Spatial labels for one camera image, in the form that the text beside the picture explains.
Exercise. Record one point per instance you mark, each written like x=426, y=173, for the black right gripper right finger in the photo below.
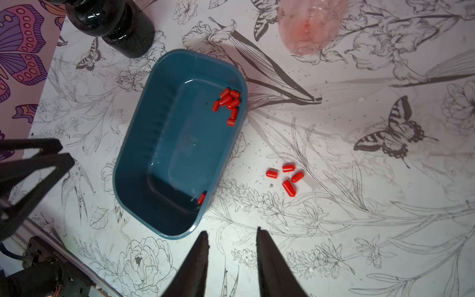
x=275, y=277

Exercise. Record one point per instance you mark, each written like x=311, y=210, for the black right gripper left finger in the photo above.
x=190, y=279

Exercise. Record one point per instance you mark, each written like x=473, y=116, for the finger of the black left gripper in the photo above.
x=24, y=183
x=46, y=146

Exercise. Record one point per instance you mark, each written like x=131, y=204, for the teal storage box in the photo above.
x=176, y=147

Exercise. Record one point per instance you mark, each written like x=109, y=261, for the red sleeve pile in box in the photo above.
x=231, y=99

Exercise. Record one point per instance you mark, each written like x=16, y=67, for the black vase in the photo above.
x=121, y=24

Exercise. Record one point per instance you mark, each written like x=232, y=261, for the pink spray bottle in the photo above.
x=307, y=26

